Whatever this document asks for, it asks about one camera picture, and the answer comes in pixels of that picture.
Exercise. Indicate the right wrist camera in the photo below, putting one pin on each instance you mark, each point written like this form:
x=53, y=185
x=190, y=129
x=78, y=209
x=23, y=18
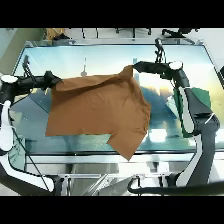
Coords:
x=159, y=50

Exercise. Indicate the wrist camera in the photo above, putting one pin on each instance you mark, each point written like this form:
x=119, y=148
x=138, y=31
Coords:
x=159, y=50
x=26, y=66

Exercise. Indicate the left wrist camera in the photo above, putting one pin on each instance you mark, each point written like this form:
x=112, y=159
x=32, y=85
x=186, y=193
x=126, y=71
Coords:
x=26, y=66

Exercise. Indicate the brown T-shirt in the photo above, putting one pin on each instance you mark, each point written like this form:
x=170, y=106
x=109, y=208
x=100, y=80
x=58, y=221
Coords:
x=100, y=110

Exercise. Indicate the silver frame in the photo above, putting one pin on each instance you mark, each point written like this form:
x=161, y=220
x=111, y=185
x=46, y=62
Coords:
x=100, y=166

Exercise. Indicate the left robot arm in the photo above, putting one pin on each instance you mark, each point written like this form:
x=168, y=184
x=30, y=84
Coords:
x=6, y=131

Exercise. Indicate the dark green garment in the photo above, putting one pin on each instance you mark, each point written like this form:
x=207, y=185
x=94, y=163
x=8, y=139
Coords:
x=201, y=96

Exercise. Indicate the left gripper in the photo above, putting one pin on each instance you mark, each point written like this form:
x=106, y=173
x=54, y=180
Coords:
x=51, y=80

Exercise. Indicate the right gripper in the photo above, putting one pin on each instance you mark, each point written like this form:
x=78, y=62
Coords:
x=142, y=66

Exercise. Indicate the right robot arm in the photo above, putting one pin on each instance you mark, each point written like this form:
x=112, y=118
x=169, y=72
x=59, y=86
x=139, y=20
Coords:
x=203, y=140

